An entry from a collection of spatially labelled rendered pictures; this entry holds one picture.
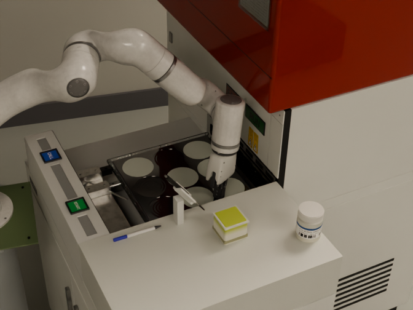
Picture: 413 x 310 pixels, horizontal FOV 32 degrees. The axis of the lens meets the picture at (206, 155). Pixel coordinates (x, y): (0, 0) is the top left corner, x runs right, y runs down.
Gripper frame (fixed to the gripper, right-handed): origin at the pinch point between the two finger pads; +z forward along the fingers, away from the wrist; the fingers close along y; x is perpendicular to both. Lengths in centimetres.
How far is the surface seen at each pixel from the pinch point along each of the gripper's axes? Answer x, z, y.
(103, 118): -144, 76, -123
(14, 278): -53, 40, 35
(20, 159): -156, 83, -69
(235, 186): 1.5, 1.0, -7.3
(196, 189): -7.7, 2.2, 0.6
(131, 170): -30.2, 2.8, 4.4
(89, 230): -19.1, 1.9, 37.9
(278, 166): 14.4, -11.2, -8.0
